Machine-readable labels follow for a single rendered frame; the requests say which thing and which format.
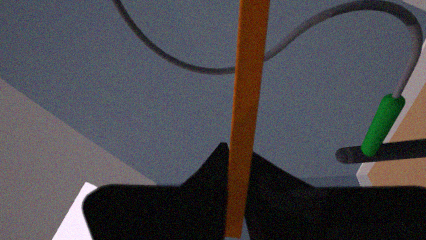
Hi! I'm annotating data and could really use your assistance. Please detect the orange rectangular bar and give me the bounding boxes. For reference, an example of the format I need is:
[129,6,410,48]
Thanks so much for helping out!
[225,0,270,239]

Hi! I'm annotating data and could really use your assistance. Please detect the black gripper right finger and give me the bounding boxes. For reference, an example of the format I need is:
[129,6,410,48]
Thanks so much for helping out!
[244,152,426,240]

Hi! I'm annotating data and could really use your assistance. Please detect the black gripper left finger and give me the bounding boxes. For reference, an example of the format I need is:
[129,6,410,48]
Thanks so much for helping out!
[81,142,229,240]

